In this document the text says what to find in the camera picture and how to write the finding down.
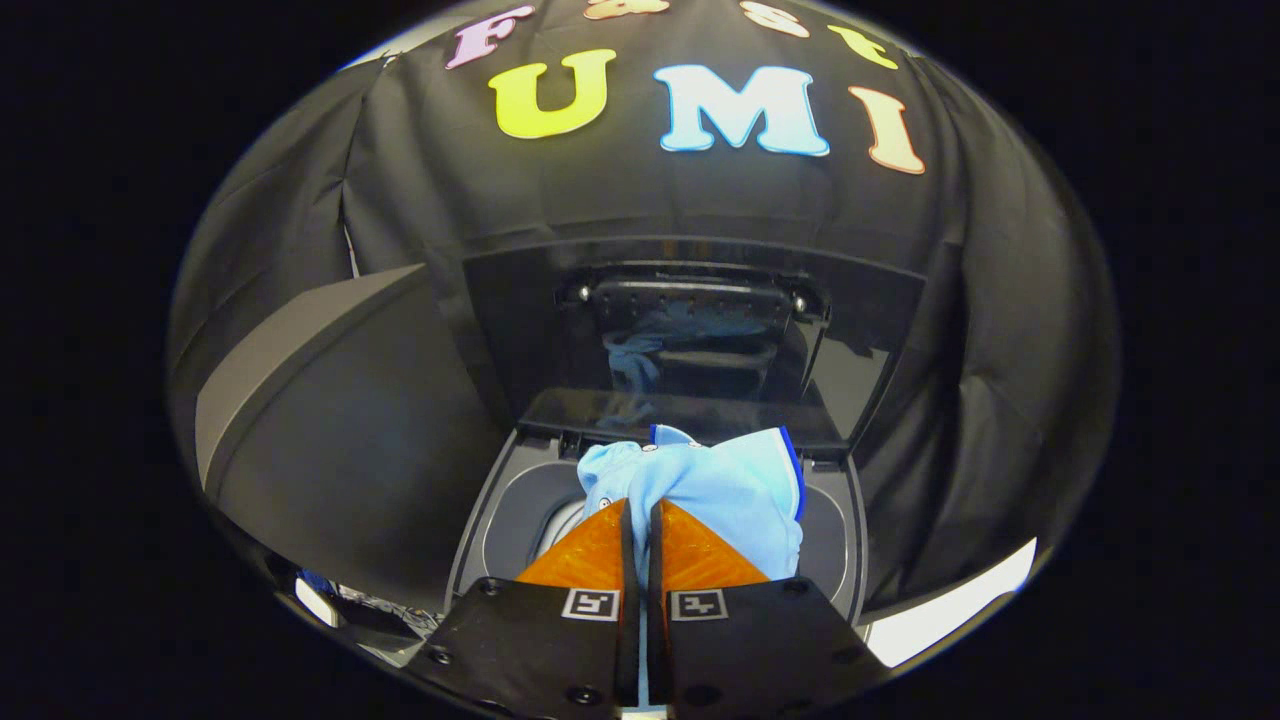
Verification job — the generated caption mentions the black floor cables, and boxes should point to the black floor cables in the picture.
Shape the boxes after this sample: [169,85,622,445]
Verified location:
[335,583,443,639]

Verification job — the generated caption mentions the grey cabinet with black top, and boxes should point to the grey cabinet with black top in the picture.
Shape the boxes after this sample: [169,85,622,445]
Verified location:
[195,262,521,616]

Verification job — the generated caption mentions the black washing machine lid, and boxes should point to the black washing machine lid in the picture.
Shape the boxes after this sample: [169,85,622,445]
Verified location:
[462,237,928,461]

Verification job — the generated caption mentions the black backdrop cloth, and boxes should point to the black backdrop cloth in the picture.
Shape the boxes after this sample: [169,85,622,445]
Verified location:
[165,0,1121,611]

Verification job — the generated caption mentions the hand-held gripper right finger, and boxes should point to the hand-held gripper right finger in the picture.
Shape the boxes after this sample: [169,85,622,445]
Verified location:
[646,497,891,720]

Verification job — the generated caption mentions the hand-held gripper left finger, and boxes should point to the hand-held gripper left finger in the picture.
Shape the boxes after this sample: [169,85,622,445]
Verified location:
[405,497,641,720]

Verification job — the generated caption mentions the white flat board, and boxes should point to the white flat board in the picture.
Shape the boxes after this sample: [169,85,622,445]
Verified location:
[865,538,1039,669]

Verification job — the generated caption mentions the light blue polo shirt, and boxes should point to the light blue polo shirt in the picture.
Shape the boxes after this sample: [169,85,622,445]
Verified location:
[577,424,807,583]

